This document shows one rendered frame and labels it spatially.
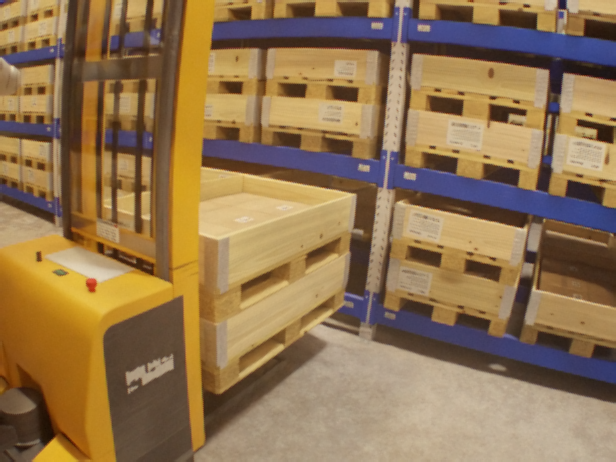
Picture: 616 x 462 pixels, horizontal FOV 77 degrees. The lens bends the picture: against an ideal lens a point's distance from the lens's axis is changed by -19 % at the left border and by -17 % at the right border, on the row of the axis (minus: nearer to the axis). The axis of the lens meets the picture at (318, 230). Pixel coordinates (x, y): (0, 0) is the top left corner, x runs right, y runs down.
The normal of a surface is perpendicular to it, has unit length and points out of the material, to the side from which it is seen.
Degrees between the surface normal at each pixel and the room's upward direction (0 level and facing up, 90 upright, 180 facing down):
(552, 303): 90
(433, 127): 90
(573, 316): 90
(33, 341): 74
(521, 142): 90
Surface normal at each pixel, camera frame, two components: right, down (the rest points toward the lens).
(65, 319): -0.41, -0.18
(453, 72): -0.49, 0.19
